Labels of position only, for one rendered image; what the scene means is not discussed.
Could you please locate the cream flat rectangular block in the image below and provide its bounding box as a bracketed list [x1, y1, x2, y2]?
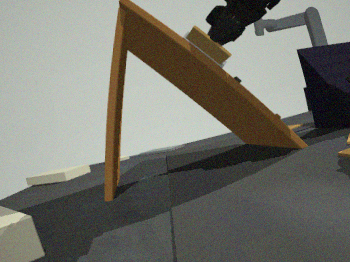
[26, 164, 91, 186]

